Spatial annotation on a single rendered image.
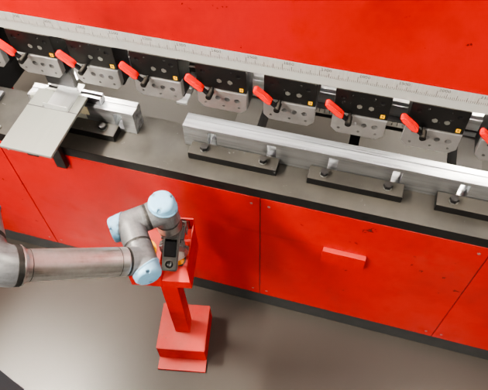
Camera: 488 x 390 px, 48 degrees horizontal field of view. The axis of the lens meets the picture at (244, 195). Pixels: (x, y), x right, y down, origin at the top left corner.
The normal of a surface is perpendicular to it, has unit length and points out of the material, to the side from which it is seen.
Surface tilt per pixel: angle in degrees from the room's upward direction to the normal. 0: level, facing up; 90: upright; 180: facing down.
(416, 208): 0
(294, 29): 90
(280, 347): 0
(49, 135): 0
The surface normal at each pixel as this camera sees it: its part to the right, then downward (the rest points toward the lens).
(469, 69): -0.27, 0.79
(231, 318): -0.02, -0.57
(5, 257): 0.59, -0.39
